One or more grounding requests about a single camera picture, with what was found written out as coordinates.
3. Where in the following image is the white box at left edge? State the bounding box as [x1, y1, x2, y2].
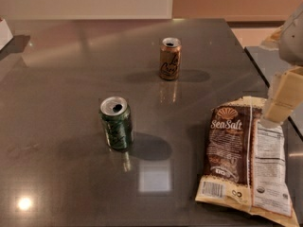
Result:
[0, 18, 13, 50]

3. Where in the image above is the green soda can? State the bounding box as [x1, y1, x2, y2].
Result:
[99, 96, 134, 151]

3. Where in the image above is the sea salt chip bag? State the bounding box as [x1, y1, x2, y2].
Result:
[195, 96, 299, 227]

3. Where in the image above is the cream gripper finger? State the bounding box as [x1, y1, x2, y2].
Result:
[262, 66, 303, 123]

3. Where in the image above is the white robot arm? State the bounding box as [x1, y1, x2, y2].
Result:
[261, 4, 303, 128]

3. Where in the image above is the orange soda can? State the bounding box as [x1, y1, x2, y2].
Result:
[159, 37, 182, 80]

